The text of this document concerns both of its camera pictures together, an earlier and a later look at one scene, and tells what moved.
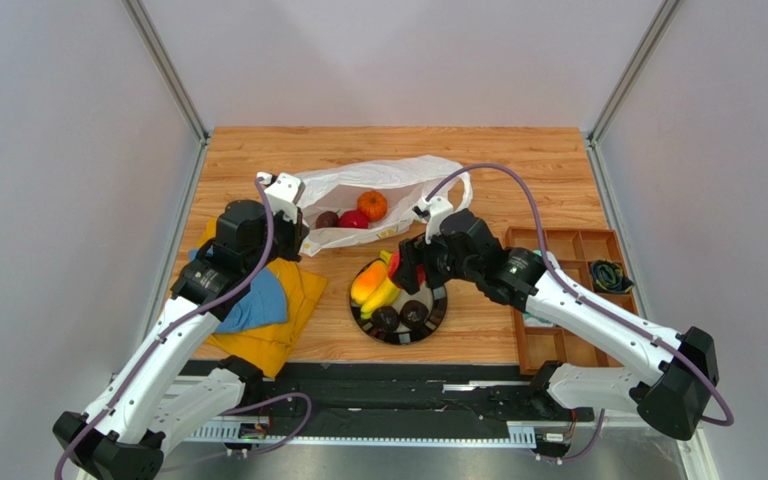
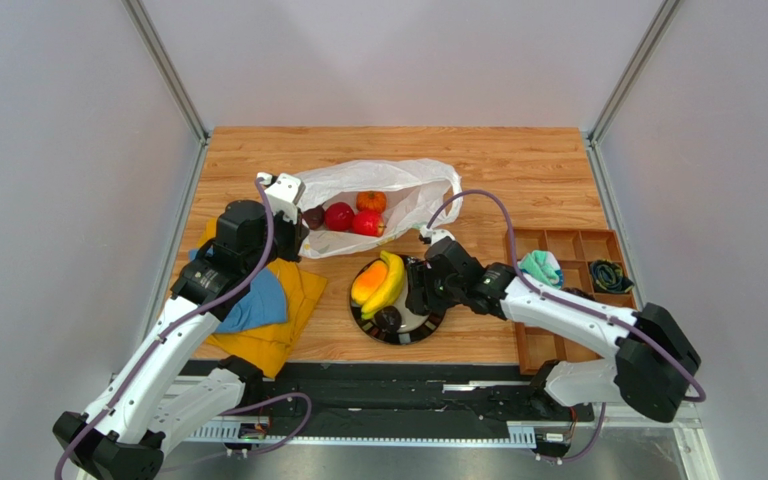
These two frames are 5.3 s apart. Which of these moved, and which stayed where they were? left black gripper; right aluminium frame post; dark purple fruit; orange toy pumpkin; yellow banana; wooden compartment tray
Moved: dark purple fruit
Stayed: right aluminium frame post; wooden compartment tray; orange toy pumpkin; left black gripper; yellow banana
